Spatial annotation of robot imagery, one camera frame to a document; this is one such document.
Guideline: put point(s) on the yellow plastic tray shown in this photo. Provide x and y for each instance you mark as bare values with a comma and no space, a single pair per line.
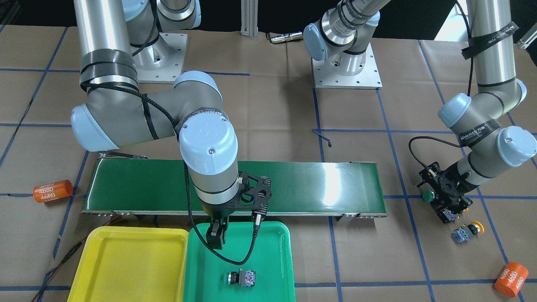
131,264

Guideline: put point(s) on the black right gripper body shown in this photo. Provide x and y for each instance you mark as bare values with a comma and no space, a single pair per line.
217,209

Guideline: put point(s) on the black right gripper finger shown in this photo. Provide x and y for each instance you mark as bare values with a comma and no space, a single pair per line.
217,233

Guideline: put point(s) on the yellow push button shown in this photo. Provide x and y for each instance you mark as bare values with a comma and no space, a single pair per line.
447,215
465,232

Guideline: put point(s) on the green conveyor belt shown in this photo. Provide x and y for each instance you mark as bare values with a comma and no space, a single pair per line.
142,186

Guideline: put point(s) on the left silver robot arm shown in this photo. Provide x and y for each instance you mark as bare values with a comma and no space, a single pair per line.
346,30

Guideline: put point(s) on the green plastic tray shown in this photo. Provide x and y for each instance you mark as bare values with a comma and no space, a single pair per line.
206,275

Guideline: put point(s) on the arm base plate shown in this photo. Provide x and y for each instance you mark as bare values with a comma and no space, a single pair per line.
346,71
162,62

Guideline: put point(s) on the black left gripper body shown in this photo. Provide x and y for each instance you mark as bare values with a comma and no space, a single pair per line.
452,187

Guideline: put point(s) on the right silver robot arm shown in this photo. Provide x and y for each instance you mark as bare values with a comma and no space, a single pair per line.
114,36

